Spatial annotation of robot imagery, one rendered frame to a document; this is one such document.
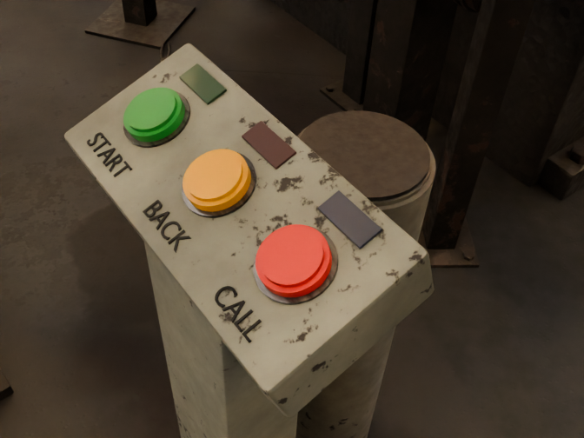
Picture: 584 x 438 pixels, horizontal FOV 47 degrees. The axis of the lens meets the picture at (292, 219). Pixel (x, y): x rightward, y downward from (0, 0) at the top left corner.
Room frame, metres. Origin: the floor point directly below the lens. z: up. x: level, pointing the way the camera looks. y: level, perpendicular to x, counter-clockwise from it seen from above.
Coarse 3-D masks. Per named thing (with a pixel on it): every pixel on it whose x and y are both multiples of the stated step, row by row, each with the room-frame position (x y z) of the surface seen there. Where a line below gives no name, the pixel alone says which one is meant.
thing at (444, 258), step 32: (512, 0) 0.77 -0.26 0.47; (480, 32) 0.79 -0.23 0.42; (512, 32) 0.77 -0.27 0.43; (480, 64) 0.77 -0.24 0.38; (512, 64) 0.77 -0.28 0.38; (480, 96) 0.77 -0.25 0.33; (448, 128) 0.82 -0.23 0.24; (480, 128) 0.77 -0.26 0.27; (448, 160) 0.78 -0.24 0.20; (480, 160) 0.77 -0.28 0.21; (448, 192) 0.77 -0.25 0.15; (448, 224) 0.77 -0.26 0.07; (448, 256) 0.75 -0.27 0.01
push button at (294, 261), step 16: (272, 240) 0.23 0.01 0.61; (288, 240) 0.23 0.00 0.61; (304, 240) 0.23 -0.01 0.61; (320, 240) 0.23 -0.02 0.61; (256, 256) 0.23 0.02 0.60; (272, 256) 0.23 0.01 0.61; (288, 256) 0.22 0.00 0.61; (304, 256) 0.22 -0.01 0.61; (320, 256) 0.22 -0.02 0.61; (272, 272) 0.22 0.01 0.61; (288, 272) 0.22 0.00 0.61; (304, 272) 0.21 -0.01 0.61; (320, 272) 0.22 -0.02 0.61; (272, 288) 0.21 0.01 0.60; (288, 288) 0.21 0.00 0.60; (304, 288) 0.21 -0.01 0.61
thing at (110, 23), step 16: (128, 0) 1.46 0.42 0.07; (144, 0) 1.45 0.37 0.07; (160, 0) 1.57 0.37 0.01; (112, 16) 1.49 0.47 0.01; (128, 16) 1.46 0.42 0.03; (144, 16) 1.45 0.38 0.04; (160, 16) 1.50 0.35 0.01; (176, 16) 1.50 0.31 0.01; (96, 32) 1.41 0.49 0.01; (112, 32) 1.41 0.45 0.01; (128, 32) 1.41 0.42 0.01; (144, 32) 1.42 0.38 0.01; (160, 32) 1.42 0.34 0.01; (160, 48) 1.36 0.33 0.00
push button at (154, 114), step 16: (144, 96) 0.35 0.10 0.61; (160, 96) 0.35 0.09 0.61; (176, 96) 0.35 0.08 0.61; (128, 112) 0.34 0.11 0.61; (144, 112) 0.34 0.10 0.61; (160, 112) 0.34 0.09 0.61; (176, 112) 0.34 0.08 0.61; (128, 128) 0.33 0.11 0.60; (144, 128) 0.33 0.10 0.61; (160, 128) 0.33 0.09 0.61; (176, 128) 0.33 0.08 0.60
